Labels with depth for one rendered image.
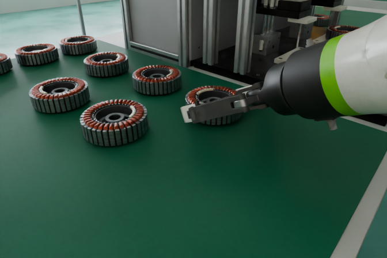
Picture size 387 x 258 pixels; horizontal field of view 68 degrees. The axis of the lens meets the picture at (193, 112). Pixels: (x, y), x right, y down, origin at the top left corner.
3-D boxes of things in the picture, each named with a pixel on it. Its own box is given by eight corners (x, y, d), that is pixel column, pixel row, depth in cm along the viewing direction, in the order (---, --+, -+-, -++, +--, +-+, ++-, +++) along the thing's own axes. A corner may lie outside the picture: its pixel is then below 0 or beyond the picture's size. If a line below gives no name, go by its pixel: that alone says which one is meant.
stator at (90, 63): (83, 80, 72) (80, 65, 70) (87, 65, 81) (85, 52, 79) (129, 76, 74) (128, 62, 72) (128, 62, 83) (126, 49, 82)
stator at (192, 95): (254, 115, 56) (256, 98, 54) (209, 133, 50) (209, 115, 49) (217, 95, 64) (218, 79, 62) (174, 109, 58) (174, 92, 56)
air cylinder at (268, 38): (278, 50, 87) (281, 31, 84) (265, 56, 82) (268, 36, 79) (264, 46, 90) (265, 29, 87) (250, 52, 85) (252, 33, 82)
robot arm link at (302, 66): (354, 25, 35) (308, 35, 31) (378, 116, 36) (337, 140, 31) (311, 40, 40) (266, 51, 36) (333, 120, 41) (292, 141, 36)
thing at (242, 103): (273, 99, 43) (272, 104, 38) (239, 109, 45) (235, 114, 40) (269, 84, 43) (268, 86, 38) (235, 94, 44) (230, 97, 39)
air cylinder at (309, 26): (311, 35, 103) (314, 19, 100) (302, 39, 98) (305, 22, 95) (298, 33, 106) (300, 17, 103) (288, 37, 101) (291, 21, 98)
